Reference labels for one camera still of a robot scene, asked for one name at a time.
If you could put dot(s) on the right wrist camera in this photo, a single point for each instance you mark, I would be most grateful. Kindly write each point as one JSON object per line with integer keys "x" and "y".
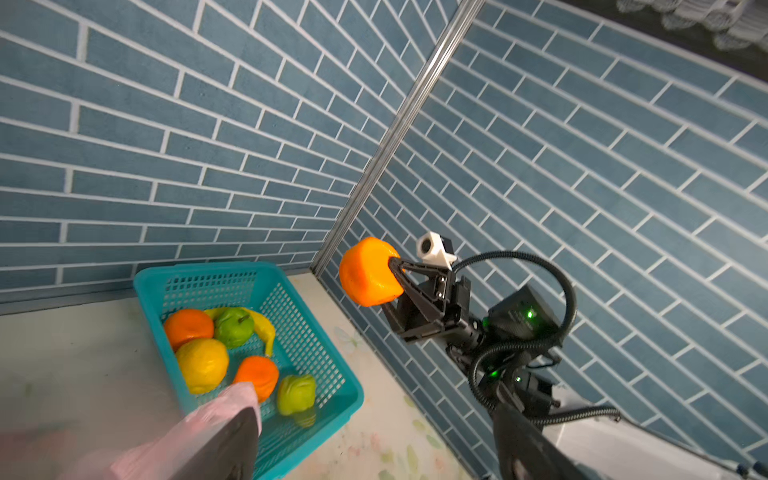
{"x": 436, "y": 250}

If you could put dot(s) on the yellow lemon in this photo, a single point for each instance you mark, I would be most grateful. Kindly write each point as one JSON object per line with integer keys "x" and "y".
{"x": 203, "y": 363}

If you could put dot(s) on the orange persimmon block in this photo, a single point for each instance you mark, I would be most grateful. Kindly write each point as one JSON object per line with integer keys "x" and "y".
{"x": 365, "y": 274}

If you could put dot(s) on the pink plastic bag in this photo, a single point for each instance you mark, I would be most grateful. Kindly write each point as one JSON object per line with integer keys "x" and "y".
{"x": 69, "y": 436}

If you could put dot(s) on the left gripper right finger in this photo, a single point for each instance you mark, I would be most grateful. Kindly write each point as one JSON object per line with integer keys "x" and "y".
{"x": 524, "y": 452}

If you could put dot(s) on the orange fruit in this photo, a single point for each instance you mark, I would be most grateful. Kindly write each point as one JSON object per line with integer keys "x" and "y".
{"x": 261, "y": 372}
{"x": 186, "y": 325}

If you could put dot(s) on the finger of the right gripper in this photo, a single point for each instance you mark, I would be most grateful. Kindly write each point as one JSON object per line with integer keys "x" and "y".
{"x": 426, "y": 288}

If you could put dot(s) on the yellow banana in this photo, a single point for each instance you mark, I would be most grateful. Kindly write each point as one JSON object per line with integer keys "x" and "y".
{"x": 263, "y": 328}

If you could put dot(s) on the teal plastic basket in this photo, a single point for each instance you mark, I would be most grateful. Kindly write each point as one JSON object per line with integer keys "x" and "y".
{"x": 301, "y": 348}

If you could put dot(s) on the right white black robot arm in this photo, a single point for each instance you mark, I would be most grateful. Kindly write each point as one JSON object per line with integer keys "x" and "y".
{"x": 521, "y": 329}

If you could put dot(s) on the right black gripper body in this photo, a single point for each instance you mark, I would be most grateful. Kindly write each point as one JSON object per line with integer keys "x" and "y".
{"x": 459, "y": 328}

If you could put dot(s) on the green pear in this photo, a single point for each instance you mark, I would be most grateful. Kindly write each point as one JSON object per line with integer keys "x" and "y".
{"x": 296, "y": 394}

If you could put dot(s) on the green pepper in basket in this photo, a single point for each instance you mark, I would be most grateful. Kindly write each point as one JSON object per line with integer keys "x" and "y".
{"x": 233, "y": 327}

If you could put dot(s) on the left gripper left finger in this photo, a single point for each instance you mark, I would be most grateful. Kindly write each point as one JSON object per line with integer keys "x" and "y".
{"x": 230, "y": 454}

